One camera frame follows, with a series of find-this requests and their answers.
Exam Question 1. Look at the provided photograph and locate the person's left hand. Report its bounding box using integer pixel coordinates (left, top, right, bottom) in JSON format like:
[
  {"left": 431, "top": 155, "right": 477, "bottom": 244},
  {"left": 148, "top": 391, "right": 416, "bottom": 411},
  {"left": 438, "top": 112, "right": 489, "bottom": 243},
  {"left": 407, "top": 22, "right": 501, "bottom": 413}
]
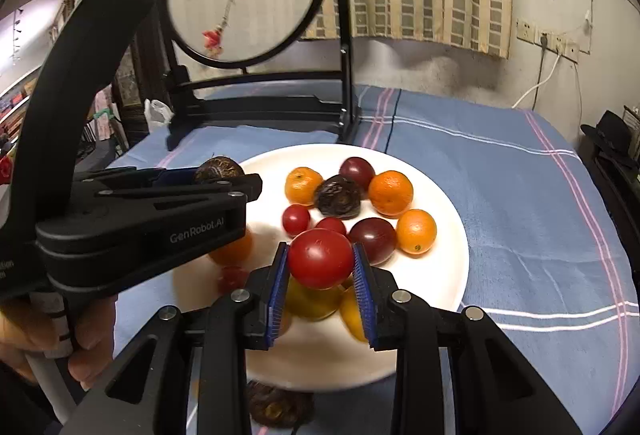
[{"left": 1, "top": 296, "right": 117, "bottom": 391}]

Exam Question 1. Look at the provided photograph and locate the small orange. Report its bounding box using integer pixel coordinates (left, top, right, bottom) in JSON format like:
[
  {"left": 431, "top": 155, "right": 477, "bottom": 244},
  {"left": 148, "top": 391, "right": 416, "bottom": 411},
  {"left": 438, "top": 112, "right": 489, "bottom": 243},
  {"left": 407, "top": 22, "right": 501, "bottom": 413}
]
[{"left": 368, "top": 170, "right": 413, "bottom": 217}]

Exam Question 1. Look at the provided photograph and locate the red cherry tomato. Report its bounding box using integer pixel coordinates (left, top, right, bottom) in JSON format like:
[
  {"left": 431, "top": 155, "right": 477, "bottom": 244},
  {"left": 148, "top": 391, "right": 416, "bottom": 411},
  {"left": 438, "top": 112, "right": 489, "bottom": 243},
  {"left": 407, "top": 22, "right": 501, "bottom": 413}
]
[
  {"left": 288, "top": 228, "right": 355, "bottom": 290},
  {"left": 281, "top": 204, "right": 311, "bottom": 238},
  {"left": 316, "top": 217, "right": 347, "bottom": 236},
  {"left": 217, "top": 266, "right": 248, "bottom": 295}
]

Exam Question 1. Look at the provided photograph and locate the green yellow round fruit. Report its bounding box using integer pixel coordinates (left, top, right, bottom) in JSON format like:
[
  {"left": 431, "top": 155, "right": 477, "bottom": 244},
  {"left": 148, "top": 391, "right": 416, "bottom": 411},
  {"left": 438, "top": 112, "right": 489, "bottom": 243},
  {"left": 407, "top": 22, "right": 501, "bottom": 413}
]
[{"left": 285, "top": 277, "right": 345, "bottom": 321}]

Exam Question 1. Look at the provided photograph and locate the blue striped tablecloth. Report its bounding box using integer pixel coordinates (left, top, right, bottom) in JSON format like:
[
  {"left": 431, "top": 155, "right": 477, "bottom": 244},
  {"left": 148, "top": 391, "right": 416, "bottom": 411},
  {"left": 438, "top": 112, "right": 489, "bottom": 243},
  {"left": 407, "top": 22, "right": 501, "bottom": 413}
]
[{"left": 106, "top": 84, "right": 640, "bottom": 435}]

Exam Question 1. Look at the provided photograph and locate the dark framed painting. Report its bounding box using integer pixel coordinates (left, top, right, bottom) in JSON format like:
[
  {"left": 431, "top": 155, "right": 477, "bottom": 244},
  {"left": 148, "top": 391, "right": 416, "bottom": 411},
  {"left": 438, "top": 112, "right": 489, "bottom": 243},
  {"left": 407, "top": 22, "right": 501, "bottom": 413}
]
[{"left": 112, "top": 0, "right": 170, "bottom": 147}]

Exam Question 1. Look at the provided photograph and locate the small orange kumquat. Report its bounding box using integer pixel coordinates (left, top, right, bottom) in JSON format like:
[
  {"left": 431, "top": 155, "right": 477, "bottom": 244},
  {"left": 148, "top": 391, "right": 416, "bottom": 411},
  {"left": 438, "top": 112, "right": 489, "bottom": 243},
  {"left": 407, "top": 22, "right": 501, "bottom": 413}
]
[{"left": 396, "top": 208, "right": 437, "bottom": 256}]

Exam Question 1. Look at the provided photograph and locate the oval mandarin orange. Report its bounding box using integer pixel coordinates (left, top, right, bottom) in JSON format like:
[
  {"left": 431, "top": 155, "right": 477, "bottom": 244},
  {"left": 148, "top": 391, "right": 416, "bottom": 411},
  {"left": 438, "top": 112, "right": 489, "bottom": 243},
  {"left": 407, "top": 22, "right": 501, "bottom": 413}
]
[{"left": 284, "top": 166, "right": 323, "bottom": 206}]

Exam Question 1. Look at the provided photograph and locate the round embroidered screen stand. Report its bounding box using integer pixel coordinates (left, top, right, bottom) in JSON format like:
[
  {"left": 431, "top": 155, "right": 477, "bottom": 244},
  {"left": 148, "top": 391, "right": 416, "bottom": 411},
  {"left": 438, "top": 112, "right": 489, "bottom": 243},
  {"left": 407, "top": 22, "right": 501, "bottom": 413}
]
[{"left": 158, "top": 0, "right": 360, "bottom": 150}]

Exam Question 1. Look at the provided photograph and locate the dark purple plum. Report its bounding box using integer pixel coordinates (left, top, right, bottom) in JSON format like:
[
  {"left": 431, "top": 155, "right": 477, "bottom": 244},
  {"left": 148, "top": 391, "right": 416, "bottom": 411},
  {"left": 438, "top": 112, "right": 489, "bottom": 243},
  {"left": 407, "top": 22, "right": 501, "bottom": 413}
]
[
  {"left": 348, "top": 217, "right": 397, "bottom": 266},
  {"left": 338, "top": 156, "right": 375, "bottom": 194}
]

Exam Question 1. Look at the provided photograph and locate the large orange yellow fruit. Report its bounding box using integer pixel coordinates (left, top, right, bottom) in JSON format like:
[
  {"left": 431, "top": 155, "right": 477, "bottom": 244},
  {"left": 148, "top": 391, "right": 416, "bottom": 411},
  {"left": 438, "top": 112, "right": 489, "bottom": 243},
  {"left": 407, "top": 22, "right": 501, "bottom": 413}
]
[{"left": 340, "top": 287, "right": 368, "bottom": 343}]

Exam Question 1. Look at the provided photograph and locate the dark passion fruit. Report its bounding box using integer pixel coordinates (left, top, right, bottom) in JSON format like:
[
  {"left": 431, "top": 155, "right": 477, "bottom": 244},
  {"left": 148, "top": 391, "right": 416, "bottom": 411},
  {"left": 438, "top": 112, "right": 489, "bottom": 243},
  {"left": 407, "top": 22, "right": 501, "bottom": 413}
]
[
  {"left": 246, "top": 381, "right": 314, "bottom": 429},
  {"left": 194, "top": 155, "right": 245, "bottom": 184},
  {"left": 314, "top": 175, "right": 367, "bottom": 219}
]

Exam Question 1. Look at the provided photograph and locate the white oval plate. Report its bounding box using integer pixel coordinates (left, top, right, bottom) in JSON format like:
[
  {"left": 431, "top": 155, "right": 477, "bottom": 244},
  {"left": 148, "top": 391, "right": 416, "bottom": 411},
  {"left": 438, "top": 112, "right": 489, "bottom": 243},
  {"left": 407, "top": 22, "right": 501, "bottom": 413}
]
[{"left": 171, "top": 142, "right": 471, "bottom": 391}]

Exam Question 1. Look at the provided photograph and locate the black hat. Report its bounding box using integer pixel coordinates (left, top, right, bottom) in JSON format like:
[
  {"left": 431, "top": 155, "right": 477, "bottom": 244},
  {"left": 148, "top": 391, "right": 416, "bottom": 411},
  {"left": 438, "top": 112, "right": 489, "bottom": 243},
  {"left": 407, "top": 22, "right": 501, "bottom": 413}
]
[{"left": 580, "top": 110, "right": 634, "bottom": 163}]

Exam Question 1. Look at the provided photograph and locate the white wall power strip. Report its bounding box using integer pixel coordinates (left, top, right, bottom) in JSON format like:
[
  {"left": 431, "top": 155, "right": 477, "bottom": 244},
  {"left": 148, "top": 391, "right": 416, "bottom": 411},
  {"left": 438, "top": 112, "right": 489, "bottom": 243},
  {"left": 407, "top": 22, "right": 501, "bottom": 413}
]
[{"left": 515, "top": 18, "right": 580, "bottom": 64}]

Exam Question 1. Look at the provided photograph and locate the red cherry tomato back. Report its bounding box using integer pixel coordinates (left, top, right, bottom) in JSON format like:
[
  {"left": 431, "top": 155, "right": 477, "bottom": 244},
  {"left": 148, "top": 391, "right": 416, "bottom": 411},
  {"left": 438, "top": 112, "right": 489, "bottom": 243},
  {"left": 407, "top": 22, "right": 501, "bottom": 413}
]
[{"left": 316, "top": 217, "right": 347, "bottom": 236}]

